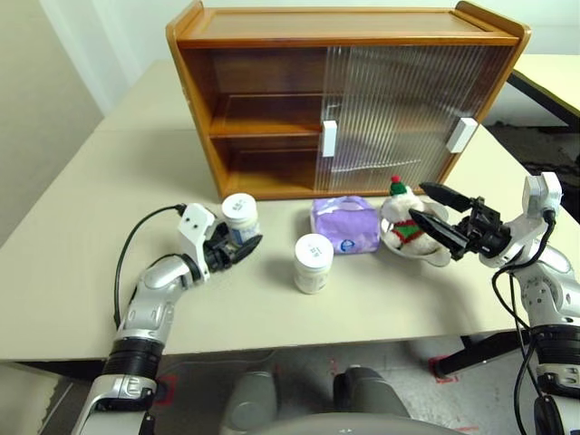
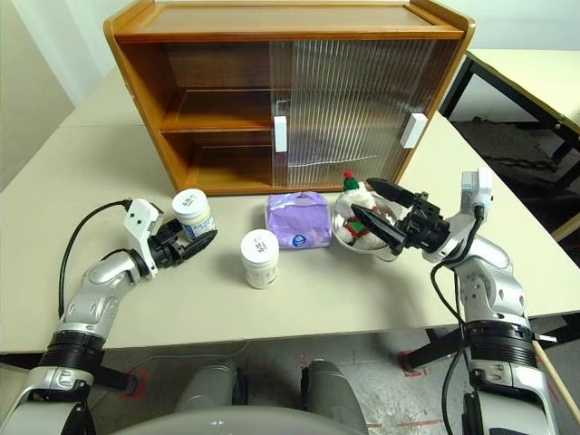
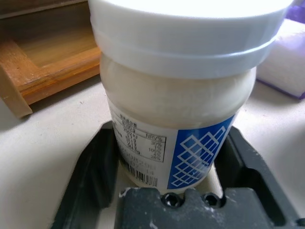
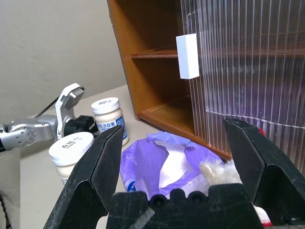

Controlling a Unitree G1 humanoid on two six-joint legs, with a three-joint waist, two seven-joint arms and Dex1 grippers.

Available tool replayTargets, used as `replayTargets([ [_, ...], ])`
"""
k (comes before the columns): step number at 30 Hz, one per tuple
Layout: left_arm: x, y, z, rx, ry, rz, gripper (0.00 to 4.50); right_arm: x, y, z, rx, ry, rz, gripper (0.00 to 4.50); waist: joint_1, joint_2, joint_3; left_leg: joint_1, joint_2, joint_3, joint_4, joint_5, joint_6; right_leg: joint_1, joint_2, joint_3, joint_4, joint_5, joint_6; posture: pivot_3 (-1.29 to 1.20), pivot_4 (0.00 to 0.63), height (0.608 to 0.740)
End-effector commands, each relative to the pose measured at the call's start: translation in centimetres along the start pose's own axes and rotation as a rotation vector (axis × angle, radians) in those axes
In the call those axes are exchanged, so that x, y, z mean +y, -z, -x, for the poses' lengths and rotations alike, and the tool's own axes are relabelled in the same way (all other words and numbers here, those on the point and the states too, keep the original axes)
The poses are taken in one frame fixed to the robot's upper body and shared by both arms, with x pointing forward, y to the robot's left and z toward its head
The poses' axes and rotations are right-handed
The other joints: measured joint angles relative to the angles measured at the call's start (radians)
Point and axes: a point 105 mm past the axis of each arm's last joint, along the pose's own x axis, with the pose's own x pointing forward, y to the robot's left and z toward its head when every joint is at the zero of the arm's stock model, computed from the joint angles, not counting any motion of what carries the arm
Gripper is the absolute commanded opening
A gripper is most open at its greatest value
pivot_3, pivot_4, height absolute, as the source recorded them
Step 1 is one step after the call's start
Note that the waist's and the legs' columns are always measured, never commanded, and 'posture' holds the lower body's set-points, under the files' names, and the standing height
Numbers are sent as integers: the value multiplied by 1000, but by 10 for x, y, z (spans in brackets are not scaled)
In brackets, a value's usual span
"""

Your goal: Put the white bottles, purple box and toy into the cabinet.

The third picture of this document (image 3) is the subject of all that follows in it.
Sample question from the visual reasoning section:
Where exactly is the white bottle with blue label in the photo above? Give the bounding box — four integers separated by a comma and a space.
87, 0, 296, 194

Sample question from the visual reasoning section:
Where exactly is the wooden cabinet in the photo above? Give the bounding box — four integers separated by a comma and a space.
0, 0, 102, 119

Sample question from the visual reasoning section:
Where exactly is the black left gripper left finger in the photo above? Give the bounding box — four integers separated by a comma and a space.
53, 121, 130, 229

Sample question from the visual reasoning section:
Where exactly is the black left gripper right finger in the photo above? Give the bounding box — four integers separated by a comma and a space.
215, 128, 305, 229

